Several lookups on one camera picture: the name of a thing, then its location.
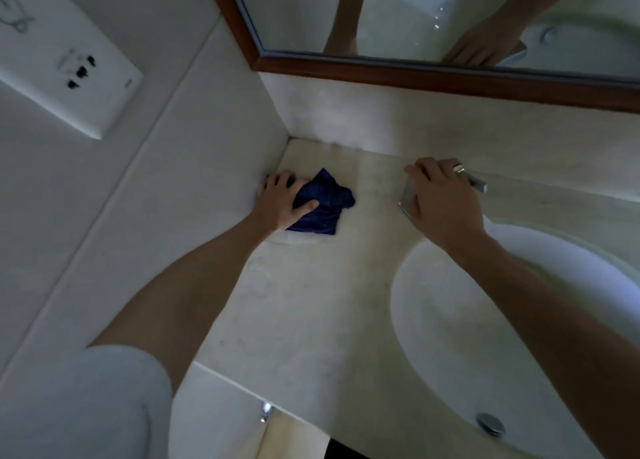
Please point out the person's right hand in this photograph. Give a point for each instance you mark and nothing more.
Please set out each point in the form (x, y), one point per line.
(447, 208)

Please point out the person's left hand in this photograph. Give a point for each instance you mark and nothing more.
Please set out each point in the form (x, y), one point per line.
(277, 206)

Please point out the beige marble sink countertop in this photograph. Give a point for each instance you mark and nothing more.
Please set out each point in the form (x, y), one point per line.
(310, 313)

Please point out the chrome square faucet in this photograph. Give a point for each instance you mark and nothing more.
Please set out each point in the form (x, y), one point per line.
(477, 182)

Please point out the white wall socket plate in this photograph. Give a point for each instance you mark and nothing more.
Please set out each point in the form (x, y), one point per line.
(50, 63)

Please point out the wood framed wall mirror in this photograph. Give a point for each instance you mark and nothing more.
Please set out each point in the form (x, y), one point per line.
(400, 18)

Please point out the white printed t-shirt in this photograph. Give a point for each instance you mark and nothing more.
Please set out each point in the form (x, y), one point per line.
(85, 408)

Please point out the white oval sink basin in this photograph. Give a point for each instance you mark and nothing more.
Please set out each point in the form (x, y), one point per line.
(450, 333)

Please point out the dark blue cleaning cloth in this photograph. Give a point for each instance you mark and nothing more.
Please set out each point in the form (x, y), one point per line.
(327, 208)

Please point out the person's right forearm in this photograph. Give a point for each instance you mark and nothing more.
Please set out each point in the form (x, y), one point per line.
(560, 333)

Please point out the black trousers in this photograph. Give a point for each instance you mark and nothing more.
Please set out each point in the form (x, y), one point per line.
(345, 451)

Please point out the person's left forearm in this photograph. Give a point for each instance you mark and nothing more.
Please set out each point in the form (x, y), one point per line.
(190, 293)

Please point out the chrome wall hook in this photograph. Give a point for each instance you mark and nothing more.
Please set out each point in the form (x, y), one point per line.
(266, 411)

